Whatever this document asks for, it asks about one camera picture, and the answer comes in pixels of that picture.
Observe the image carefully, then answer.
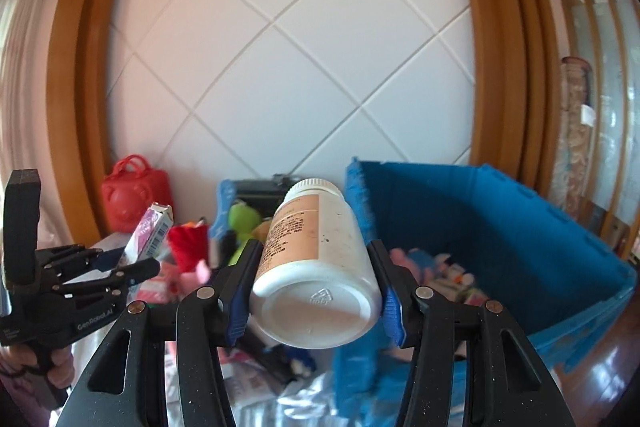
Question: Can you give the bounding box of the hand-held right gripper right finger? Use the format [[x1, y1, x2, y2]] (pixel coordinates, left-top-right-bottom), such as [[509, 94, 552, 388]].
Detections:
[[367, 239, 576, 427]]

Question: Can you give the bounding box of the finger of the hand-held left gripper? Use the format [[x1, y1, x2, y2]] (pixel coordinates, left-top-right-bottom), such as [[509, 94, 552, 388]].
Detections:
[[35, 244, 128, 280], [50, 258, 162, 303]]

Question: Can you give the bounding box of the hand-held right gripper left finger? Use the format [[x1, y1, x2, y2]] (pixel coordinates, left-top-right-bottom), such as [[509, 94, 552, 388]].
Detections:
[[55, 239, 266, 427]]

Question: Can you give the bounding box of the small pink white carton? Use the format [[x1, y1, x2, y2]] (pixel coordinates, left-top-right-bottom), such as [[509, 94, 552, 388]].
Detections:
[[122, 202, 175, 265]]

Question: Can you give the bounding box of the white pill bottle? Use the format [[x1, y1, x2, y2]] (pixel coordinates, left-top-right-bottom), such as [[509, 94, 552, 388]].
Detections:
[[250, 178, 383, 349]]

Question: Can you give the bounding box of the blue plastic crate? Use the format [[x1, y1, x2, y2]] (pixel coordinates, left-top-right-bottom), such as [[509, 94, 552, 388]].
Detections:
[[332, 158, 638, 415]]

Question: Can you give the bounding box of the person's left hand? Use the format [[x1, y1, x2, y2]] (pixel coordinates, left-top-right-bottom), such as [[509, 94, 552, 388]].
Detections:
[[0, 346, 76, 390]]

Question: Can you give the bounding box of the pink plush toy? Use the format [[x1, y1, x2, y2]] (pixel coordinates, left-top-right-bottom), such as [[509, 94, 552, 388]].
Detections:
[[390, 247, 451, 278]]

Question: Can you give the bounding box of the red plastic bear bag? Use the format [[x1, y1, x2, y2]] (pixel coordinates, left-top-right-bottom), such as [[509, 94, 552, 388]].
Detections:
[[101, 154, 173, 235]]

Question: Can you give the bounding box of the pile of small cartons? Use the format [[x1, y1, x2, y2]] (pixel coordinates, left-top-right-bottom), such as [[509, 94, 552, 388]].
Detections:
[[435, 257, 481, 303]]

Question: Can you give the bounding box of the blue white plush toy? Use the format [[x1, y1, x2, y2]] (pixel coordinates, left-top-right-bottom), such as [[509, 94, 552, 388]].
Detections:
[[280, 347, 316, 375]]

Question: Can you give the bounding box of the green plush toy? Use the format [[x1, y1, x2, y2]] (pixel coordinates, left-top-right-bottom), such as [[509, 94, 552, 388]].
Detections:
[[227, 202, 261, 248]]

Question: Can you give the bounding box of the clear plastic bag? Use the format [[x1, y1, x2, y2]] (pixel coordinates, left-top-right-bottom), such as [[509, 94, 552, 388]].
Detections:
[[235, 372, 346, 427]]

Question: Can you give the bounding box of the black storage box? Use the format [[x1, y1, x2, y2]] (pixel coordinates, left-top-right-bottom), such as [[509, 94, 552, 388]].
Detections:
[[232, 174, 301, 220]]

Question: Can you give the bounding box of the pale curtain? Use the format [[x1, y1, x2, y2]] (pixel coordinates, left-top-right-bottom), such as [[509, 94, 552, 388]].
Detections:
[[0, 0, 56, 168]]

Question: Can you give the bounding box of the rolled patterned carpet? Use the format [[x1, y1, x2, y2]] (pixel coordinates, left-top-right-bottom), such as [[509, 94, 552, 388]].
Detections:
[[550, 56, 596, 208]]

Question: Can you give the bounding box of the wooden wall frame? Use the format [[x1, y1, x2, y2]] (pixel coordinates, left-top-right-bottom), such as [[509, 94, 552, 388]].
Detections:
[[46, 0, 561, 248]]

